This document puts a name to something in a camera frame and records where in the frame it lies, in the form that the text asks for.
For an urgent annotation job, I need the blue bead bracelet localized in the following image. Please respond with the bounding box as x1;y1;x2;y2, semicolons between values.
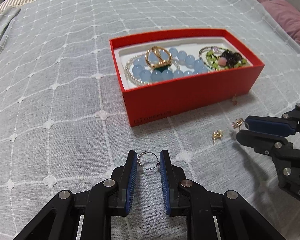
132;47;210;83

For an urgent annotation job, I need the black flower hair clip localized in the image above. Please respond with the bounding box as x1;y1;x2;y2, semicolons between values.
221;50;242;68

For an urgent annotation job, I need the green bead bracelet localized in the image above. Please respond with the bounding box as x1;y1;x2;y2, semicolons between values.
205;50;248;72

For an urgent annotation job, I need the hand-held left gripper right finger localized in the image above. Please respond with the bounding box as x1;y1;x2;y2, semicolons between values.
159;150;288;240

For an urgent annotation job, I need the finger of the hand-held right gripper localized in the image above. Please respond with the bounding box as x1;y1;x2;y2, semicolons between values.
236;129;300;180
244;102;300;137

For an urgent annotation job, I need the red cardboard box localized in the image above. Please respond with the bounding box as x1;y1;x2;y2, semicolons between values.
109;29;265;128

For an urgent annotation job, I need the gold ring with green stone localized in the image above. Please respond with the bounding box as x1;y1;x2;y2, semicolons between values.
145;46;172;73

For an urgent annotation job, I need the clear small bead bracelet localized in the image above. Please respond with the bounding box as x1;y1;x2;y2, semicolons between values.
125;52;180;87

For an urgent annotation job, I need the grey cloth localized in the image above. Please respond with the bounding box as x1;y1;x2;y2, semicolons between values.
0;6;22;63

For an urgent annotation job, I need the thin seed bead bracelet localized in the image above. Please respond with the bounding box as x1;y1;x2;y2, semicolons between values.
198;45;228;68

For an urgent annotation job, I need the silver beaded ring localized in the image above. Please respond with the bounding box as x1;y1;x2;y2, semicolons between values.
137;151;162;172

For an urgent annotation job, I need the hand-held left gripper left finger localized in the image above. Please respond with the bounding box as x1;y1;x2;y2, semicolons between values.
12;151;138;240

